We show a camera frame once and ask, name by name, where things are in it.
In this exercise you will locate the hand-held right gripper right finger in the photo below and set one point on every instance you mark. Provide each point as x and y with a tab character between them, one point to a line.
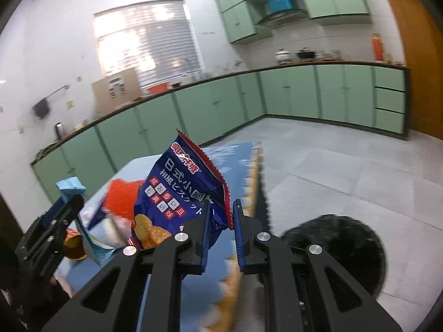
238	238

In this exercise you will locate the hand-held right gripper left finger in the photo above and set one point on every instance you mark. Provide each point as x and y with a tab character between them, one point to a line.
205	249

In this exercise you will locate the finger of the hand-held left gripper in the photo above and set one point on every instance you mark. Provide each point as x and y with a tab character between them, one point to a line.
71	205

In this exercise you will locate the light blue packet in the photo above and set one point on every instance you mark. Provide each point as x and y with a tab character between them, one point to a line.
71	186

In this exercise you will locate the orange plastic bag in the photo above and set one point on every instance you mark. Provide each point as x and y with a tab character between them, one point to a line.
121	197

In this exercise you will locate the dark blue snack packet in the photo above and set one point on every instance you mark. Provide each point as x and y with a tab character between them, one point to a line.
173	186

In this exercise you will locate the black trash bin with bag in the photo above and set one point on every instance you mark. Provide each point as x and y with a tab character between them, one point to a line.
346	242

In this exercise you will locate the wooden table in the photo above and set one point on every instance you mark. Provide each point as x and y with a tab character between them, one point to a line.
230	301

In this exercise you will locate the table with blue cloth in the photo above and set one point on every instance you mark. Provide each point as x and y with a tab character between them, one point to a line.
225	166

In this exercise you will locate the steel kettle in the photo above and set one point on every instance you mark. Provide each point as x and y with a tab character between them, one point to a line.
60	131

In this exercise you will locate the dark cloth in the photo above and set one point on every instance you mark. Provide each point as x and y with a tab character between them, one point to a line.
41	109

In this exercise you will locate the cardboard box on counter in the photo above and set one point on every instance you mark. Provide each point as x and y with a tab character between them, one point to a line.
103	100

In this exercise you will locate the green base cabinets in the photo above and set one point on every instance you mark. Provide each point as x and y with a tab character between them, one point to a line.
207	110

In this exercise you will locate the orange basin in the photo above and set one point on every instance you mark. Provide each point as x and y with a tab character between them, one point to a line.
158	88

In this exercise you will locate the window blind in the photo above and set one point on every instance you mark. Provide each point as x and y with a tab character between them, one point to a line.
148	41

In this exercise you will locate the white cooking pot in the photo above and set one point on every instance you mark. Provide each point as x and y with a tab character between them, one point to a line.
282	56

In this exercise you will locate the black wok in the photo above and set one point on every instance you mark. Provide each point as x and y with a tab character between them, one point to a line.
306	54

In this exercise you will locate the range hood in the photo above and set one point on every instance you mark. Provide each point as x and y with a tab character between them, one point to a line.
280	18

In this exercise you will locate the orange thermos flask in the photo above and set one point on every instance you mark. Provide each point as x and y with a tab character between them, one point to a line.
377	48

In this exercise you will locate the blue box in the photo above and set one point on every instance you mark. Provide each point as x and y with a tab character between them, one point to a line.
279	1

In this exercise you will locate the wooden door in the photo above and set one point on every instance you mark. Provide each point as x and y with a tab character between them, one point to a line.
415	58

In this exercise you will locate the wall towel rail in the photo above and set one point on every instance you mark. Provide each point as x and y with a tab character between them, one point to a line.
57	91

